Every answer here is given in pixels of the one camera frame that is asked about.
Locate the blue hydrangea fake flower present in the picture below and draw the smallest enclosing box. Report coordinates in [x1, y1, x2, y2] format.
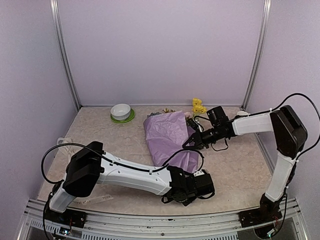
[147, 112, 162, 118]

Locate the cream printed ribbon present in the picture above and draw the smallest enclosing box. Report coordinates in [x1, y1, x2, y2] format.
[56, 137, 114, 206]

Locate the white ceramic bowl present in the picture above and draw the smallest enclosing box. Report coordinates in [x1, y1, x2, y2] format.
[110, 103, 131, 121]

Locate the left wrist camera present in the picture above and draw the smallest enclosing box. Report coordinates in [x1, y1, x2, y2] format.
[193, 169, 209, 177]

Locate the left aluminium frame post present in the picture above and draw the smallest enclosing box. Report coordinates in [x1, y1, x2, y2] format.
[50, 0, 82, 112]

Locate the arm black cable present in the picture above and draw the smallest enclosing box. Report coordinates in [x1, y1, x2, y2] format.
[272, 93, 320, 156]
[41, 142, 106, 185]

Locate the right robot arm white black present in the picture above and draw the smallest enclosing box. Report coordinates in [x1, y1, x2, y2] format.
[182, 105, 308, 222]

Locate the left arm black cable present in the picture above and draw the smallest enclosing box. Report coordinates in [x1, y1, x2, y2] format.
[41, 142, 106, 185]

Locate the white blue paper cup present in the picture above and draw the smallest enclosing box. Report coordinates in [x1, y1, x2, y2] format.
[237, 110, 250, 117]

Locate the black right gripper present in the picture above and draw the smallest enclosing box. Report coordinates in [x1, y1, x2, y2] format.
[183, 124, 223, 149]

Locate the right aluminium frame post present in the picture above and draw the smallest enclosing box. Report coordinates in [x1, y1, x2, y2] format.
[241, 0, 272, 110]

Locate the purple wrapping paper sheet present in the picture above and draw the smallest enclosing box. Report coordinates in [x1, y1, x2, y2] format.
[143, 111, 199, 173]

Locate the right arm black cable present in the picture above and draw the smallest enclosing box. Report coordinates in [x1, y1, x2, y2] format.
[272, 93, 320, 156]

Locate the front aluminium rail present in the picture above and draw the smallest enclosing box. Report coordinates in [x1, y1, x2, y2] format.
[14, 198, 311, 240]

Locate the green plate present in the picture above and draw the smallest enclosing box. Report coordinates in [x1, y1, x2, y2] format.
[110, 109, 135, 124]

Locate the aluminium frame post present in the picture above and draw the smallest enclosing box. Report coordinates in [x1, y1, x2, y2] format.
[50, 0, 82, 112]
[241, 0, 272, 110]

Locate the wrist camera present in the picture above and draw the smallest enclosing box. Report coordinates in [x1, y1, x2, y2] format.
[193, 169, 209, 177]
[186, 118, 204, 132]

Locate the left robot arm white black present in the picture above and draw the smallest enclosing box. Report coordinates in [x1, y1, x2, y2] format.
[48, 141, 215, 223]

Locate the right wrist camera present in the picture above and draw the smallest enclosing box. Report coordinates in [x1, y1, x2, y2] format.
[186, 118, 204, 132]

